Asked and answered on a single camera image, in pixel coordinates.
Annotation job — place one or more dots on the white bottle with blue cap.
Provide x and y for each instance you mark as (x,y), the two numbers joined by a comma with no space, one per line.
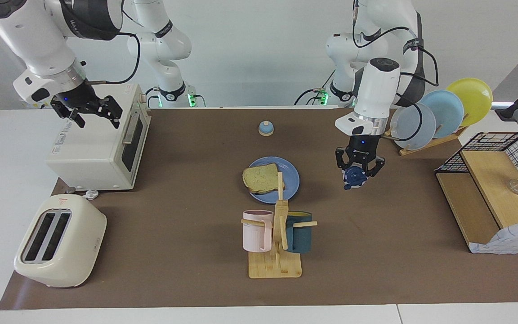
(355,177)

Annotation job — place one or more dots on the wooden mug tree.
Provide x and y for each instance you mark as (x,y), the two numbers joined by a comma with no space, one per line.
(274,267)

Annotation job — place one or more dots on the white wall socket box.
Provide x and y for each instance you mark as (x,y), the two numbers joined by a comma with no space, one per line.
(38,106)

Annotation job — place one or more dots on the wooden plate rack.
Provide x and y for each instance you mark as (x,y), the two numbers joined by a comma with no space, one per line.
(421,149)

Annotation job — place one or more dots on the wooden shelf unit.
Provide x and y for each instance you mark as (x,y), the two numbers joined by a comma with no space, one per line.
(488,180)

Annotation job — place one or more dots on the brown table mat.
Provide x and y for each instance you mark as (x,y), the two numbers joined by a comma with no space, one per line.
(173,225)

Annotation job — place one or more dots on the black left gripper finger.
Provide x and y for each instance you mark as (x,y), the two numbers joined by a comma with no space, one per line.
(377,168)
(341,163)

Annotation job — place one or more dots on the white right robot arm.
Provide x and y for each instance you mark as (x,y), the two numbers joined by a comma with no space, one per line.
(29,31)

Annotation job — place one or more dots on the pale grey plate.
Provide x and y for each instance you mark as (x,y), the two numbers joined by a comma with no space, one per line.
(407,128)

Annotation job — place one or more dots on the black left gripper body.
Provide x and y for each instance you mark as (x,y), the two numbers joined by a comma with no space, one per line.
(361,153)

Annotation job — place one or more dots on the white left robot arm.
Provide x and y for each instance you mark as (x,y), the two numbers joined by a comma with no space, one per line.
(378,85)

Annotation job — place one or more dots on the pink ribbed mug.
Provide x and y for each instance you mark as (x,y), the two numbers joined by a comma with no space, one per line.
(254,234)

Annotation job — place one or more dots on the white toaster oven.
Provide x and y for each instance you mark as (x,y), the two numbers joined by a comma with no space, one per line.
(97,148)

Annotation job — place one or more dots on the cream two-slot toaster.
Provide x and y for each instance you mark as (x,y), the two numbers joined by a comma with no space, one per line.
(77,252)

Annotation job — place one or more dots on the toasted bread slice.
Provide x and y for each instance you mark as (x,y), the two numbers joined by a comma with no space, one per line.
(261,177)

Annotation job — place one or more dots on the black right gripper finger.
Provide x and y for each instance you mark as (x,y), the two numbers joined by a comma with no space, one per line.
(114,110)
(77,118)

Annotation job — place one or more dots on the white patterned cloth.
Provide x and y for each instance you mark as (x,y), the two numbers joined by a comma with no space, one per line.
(511,238)

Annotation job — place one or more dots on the small blue call bell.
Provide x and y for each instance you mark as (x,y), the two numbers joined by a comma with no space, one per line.
(265,129)

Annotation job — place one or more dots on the light blue plate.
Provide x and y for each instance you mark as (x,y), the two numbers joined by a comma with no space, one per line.
(448,110)

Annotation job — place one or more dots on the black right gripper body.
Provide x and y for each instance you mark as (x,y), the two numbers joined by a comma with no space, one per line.
(77,98)

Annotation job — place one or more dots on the yellow plate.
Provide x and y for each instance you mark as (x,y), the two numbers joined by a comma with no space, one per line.
(472,96)

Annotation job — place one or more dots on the blue round plate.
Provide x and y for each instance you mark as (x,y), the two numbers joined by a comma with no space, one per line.
(291,180)

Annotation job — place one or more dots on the dark teal mug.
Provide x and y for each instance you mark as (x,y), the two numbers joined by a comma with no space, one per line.
(301,236)

